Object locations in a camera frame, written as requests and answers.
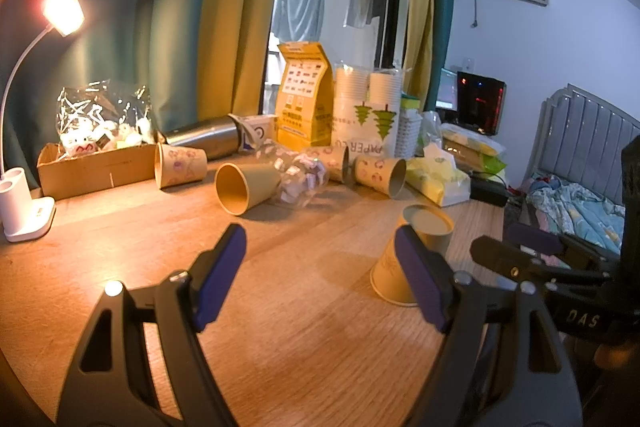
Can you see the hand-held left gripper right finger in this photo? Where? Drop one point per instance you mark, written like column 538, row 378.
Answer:
column 420, row 279

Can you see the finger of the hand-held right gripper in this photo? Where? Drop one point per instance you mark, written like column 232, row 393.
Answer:
column 535, row 237
column 500, row 254

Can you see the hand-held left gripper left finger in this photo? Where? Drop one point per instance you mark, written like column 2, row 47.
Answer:
column 220, row 279

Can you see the yellow paper cup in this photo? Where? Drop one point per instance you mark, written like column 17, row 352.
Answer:
column 250, row 187
column 430, row 227

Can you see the purple patterned paper cup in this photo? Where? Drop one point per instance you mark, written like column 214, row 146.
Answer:
column 325, row 157
column 180, row 164
column 377, row 174

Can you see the blue printed blanket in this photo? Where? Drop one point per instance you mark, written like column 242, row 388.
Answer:
column 575, row 207

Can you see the black power adapter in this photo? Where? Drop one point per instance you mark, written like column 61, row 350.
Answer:
column 487, row 193

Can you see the yellow tissue pack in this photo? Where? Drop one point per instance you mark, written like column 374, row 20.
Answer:
column 437, row 179

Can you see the green yellow packets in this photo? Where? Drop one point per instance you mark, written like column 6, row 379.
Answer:
column 472, row 147

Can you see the grey padded headboard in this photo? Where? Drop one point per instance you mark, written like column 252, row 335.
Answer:
column 585, row 132

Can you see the clear bag of small packets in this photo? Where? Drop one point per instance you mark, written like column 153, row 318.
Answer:
column 297, row 182

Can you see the steel thermos bottle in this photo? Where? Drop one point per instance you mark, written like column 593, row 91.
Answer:
column 210, row 137

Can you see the black computer case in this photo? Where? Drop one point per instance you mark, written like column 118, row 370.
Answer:
column 480, row 102

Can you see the small white blue box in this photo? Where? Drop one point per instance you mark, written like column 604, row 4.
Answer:
column 257, row 132

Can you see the brown cardboard box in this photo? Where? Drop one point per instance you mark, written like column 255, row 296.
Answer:
column 90, row 172

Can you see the pack of white paper cups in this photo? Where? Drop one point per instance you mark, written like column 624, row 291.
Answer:
column 367, row 107

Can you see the clear bag of toys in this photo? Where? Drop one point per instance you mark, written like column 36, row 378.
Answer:
column 100, row 127

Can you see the yellow paper bag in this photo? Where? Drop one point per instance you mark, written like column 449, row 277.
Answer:
column 305, row 94

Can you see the white desk lamp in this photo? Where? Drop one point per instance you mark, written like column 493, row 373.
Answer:
column 25, row 217

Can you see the teal and yellow curtain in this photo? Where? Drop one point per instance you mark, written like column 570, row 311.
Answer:
column 425, row 7
column 175, row 7

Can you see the hanging grey shirt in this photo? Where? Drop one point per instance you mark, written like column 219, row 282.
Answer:
column 360, row 4

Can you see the hanging blue cloth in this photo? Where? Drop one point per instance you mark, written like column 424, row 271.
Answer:
column 300, row 2

